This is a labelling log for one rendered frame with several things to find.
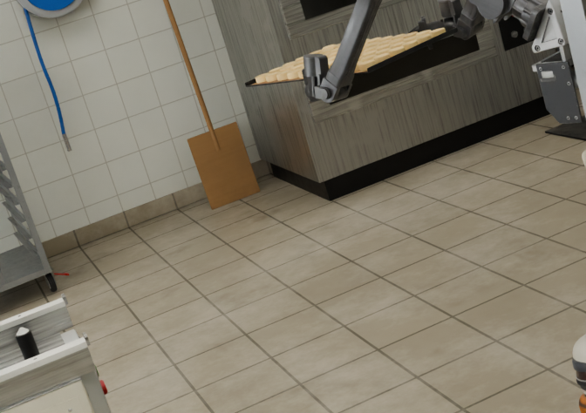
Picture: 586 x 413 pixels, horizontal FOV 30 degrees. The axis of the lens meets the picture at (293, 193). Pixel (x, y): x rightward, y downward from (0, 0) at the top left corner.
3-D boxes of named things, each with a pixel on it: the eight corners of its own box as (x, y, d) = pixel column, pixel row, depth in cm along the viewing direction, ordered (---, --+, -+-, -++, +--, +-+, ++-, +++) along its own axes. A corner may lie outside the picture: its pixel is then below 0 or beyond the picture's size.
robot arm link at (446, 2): (465, 38, 343) (483, 27, 347) (457, 5, 338) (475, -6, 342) (438, 35, 352) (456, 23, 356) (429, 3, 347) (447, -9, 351)
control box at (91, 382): (99, 435, 209) (76, 370, 206) (80, 392, 232) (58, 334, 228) (118, 427, 210) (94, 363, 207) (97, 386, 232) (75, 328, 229)
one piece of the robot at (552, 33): (578, 38, 256) (562, -7, 254) (566, 44, 253) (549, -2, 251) (545, 47, 264) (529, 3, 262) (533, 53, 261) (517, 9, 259)
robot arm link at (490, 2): (367, -68, 282) (391, -72, 289) (357, -18, 289) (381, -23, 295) (507, -7, 257) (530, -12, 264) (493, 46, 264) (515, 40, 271)
